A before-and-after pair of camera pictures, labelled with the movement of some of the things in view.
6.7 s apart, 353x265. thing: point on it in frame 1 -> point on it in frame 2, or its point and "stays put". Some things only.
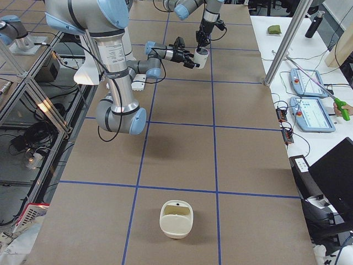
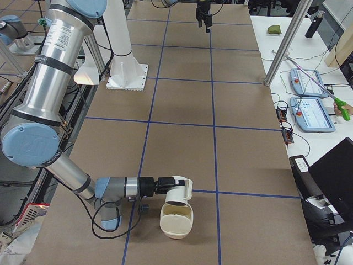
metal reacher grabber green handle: [341, 104] stays put
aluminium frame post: [300, 14] stays put
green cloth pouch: [274, 29] stays put
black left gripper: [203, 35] -> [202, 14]
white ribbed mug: [201, 57] -> [180, 195]
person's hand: [348, 107] stays put
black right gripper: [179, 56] -> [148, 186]
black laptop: [333, 174] stays put
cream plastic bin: [176, 218] stays put
